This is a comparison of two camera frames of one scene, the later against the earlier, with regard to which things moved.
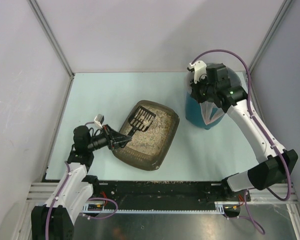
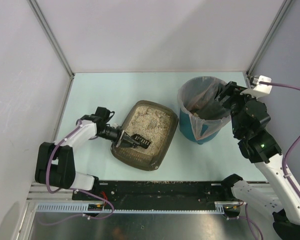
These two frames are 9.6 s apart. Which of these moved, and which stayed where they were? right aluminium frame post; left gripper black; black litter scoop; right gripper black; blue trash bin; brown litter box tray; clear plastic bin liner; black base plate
Moved: left gripper black; clear plastic bin liner; black litter scoop; blue trash bin; right gripper black
Stayed: black base plate; brown litter box tray; right aluminium frame post
